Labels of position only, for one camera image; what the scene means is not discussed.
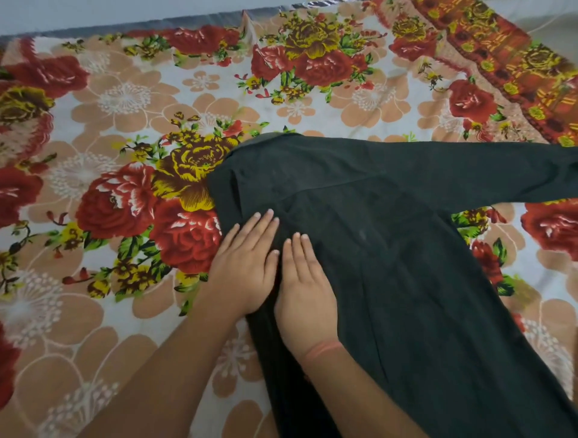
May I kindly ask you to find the person's left forearm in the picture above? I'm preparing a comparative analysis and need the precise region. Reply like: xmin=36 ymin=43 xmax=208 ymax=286
xmin=76 ymin=295 xmax=247 ymax=438

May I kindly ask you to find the person's left hand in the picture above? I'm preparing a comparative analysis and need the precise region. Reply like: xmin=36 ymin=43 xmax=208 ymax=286
xmin=201 ymin=208 xmax=281 ymax=324

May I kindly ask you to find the black cloth garment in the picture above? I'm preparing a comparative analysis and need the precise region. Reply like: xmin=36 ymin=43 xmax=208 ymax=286
xmin=207 ymin=132 xmax=578 ymax=438

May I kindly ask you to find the pink thread wristband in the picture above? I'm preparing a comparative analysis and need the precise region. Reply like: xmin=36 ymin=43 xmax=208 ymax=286
xmin=299 ymin=339 xmax=345 ymax=365

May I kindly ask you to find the person's right hand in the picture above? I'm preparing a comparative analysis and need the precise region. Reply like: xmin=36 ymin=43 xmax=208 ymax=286
xmin=274 ymin=232 xmax=340 ymax=360

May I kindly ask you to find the person's right forearm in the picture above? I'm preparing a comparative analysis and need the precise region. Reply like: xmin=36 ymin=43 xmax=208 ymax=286
xmin=299 ymin=345 xmax=430 ymax=438

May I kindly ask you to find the floral bedsheet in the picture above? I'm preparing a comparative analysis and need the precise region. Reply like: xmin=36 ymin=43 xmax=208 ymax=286
xmin=0 ymin=0 xmax=578 ymax=438

